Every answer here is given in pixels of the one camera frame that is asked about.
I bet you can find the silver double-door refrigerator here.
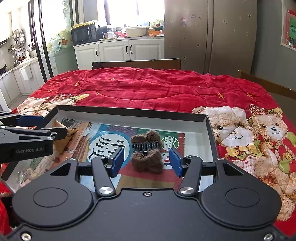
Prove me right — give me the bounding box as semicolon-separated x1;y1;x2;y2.
164;0;257;77

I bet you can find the colourful printed paper sheet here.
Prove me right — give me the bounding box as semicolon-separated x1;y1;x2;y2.
14;118;185;190

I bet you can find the black shallow cardboard box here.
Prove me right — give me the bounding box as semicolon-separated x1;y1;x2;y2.
2;105;218;192

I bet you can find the red quilted bedspread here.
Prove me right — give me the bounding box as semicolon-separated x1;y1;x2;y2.
11;68;295;235

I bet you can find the white mug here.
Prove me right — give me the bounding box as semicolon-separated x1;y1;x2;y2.
103;32;115;39

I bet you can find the brown knit hair claw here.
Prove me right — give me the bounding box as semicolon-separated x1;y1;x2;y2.
130;130;164;174

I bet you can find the black microwave oven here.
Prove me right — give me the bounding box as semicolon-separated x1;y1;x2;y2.
71;23;99;46

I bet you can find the beige plastic basin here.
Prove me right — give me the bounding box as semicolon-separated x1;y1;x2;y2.
125;26;147;38

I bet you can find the dark wooden chair back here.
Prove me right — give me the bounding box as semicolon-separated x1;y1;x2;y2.
91;58;181;70

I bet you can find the white kitchen cabinet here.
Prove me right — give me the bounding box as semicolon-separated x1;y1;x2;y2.
74;37;165;70

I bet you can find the brown wooden chair right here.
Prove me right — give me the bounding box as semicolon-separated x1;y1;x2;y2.
238;70;296;100

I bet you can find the green sign card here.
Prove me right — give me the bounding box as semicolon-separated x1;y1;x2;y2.
288;20;295;48

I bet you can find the brown paper pyramid packet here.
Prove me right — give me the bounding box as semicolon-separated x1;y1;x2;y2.
52;120;77;154

